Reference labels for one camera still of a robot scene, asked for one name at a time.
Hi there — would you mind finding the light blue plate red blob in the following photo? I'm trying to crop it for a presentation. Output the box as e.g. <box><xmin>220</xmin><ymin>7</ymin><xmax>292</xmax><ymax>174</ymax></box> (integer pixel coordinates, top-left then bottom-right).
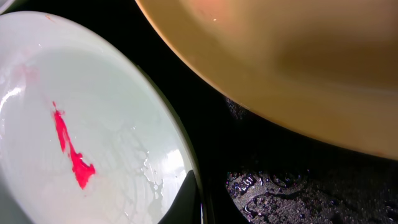
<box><xmin>1</xmin><ymin>11</ymin><xmax>197</xmax><ymax>223</ymax></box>

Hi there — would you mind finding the black round serving tray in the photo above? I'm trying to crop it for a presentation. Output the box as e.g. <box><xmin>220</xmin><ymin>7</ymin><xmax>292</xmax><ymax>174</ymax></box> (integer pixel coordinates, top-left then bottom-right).
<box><xmin>16</xmin><ymin>0</ymin><xmax>397</xmax><ymax>223</ymax></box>

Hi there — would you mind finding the yellow plate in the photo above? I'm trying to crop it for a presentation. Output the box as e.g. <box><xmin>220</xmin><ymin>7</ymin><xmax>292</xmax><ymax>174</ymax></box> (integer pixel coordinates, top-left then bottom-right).
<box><xmin>137</xmin><ymin>0</ymin><xmax>397</xmax><ymax>159</ymax></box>

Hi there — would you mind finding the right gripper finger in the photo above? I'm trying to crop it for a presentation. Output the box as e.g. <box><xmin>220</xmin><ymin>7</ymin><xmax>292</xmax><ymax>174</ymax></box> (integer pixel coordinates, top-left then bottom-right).
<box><xmin>159</xmin><ymin>170</ymin><xmax>201</xmax><ymax>224</ymax></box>

